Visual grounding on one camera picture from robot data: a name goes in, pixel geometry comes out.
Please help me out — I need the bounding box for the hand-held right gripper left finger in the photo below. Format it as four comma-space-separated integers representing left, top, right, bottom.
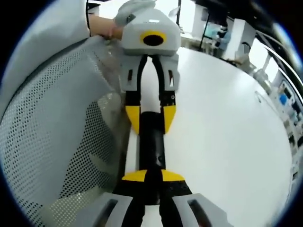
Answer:
89, 169, 149, 227

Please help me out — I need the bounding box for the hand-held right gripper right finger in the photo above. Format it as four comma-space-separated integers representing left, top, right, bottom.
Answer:
158, 169, 234, 227

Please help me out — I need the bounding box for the black remote control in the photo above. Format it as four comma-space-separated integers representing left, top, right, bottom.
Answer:
138, 110, 166, 206

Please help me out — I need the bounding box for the person's left hand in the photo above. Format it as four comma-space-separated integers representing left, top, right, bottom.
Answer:
108, 23, 124, 40

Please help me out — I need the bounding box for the white perforated mesh basket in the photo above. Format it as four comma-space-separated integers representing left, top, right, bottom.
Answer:
0, 35, 133, 227

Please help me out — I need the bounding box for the white pillar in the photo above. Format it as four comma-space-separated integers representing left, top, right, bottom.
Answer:
223, 17, 258, 62

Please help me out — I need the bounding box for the person's white clothing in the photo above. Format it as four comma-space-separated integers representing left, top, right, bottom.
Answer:
4, 0, 92, 100

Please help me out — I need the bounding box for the thin black cable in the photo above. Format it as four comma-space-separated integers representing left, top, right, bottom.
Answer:
85, 0, 92, 37

